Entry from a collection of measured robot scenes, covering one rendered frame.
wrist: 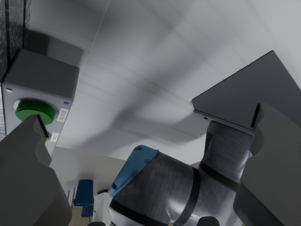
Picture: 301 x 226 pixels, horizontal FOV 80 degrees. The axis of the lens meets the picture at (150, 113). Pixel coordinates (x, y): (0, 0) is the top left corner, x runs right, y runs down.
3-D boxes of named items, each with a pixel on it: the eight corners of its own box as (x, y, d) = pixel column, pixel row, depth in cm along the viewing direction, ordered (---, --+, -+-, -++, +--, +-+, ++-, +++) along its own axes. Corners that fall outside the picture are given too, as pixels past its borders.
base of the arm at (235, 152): (294, 158, 37) (273, 201, 37) (225, 129, 48) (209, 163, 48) (284, 147, 26) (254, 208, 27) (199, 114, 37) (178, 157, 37)
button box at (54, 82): (80, 66, 25) (73, 103, 21) (56, 132, 39) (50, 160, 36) (19, 45, 21) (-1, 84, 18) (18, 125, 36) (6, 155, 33)
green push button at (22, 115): (59, 100, 22) (55, 113, 21) (54, 115, 25) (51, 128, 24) (20, 90, 20) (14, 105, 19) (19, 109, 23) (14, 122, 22)
